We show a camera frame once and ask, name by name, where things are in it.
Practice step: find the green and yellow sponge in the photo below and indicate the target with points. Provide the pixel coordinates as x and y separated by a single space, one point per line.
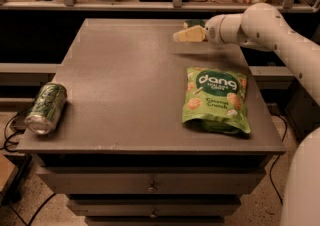
193 22

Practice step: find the lower drawer knob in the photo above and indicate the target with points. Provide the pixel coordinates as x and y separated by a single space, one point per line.
153 214

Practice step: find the green soda can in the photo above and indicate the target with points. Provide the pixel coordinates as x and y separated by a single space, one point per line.
47 108

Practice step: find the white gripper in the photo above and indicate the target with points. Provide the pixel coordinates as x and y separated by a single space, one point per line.
212 31

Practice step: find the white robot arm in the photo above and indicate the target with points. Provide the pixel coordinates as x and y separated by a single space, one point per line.
262 27

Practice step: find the drawer knob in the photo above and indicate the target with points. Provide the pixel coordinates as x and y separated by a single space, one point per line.
153 214
152 188

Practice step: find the upper drawer knob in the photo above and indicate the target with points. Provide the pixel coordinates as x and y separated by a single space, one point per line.
152 188

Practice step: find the grey drawer cabinet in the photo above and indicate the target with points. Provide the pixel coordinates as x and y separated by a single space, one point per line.
122 127

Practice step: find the green dang snack bag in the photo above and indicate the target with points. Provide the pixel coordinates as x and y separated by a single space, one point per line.
215 100

